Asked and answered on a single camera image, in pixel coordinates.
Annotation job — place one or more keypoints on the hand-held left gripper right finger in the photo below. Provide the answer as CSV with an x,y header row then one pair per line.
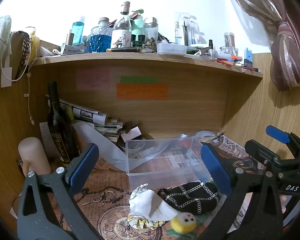
x,y
215,170

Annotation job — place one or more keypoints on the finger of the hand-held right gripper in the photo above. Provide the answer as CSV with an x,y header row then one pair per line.
x,y
260,152
277,133

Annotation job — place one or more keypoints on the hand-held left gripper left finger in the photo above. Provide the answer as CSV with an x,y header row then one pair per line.
x,y
83,165

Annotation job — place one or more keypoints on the clear plastic box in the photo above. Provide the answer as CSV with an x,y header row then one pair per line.
x,y
162,160

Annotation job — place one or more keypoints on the yellow round plush toy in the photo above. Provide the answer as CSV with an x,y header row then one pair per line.
x,y
183,222

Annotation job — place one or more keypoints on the person's right hand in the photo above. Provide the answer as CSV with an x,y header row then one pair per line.
x,y
283,203

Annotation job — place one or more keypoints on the small metal pliers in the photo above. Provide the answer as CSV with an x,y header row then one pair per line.
x,y
213,137

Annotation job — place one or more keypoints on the dark wine bottle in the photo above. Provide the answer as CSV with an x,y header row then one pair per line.
x,y
58,130

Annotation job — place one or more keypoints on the vintage printed table mat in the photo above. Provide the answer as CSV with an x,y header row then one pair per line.
x,y
110,200

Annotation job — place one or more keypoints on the stack of papers and magazines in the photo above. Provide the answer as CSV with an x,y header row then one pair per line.
x,y
95,120

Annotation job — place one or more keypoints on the beige cylinder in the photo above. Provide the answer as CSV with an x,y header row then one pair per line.
x,y
33,155

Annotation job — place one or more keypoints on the white paper card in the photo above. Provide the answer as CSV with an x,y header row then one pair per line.
x,y
133,133

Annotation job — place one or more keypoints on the small blue box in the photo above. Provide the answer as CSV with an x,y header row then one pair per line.
x,y
248,57

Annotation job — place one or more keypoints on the yellow white crumpled cloth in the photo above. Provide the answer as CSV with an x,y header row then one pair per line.
x,y
142,223

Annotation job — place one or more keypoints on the pink curtain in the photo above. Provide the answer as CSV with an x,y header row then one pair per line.
x,y
285,50

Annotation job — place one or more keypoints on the pink sticky note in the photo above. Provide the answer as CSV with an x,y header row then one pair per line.
x,y
92,80

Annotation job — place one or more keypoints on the orange sticky note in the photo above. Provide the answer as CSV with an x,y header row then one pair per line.
x,y
141,91

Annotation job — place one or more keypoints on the green sticky note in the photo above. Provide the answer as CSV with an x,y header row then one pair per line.
x,y
138,79

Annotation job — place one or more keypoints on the glass jar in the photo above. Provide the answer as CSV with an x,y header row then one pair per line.
x,y
229,42

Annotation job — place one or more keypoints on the small nail polish bottle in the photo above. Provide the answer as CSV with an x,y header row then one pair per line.
x,y
211,50

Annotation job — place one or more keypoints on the white paper tag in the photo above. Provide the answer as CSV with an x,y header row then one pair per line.
x,y
5,77

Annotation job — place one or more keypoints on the wooden shelf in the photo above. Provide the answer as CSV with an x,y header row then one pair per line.
x,y
140,60

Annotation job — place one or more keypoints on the black pen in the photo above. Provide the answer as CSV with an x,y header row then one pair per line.
x,y
125,50

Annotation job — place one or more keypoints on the black lace band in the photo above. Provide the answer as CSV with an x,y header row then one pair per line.
x,y
23,55

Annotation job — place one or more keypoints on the blue faceted glass bottle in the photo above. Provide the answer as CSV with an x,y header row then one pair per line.
x,y
100,38

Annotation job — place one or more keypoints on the yellow roll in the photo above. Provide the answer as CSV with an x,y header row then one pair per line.
x,y
35,46

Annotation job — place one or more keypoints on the white round container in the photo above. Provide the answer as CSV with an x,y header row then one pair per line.
x,y
171,49

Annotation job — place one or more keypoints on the light blue liquid bottle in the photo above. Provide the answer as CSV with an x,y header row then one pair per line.
x,y
77,31

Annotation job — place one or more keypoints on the clear bottle with fox label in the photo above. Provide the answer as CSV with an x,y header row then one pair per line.
x,y
122,33

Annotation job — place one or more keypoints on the clear tool blister pack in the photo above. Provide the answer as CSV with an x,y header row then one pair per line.
x,y
185,30

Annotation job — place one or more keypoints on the mint green spray bottle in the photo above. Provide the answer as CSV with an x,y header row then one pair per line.
x,y
138,27

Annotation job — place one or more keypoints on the clear bottle with silver cap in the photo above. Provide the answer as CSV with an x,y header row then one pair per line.
x,y
151,31

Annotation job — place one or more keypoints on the white fuzzy plush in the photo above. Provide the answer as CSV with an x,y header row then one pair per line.
x,y
1,37

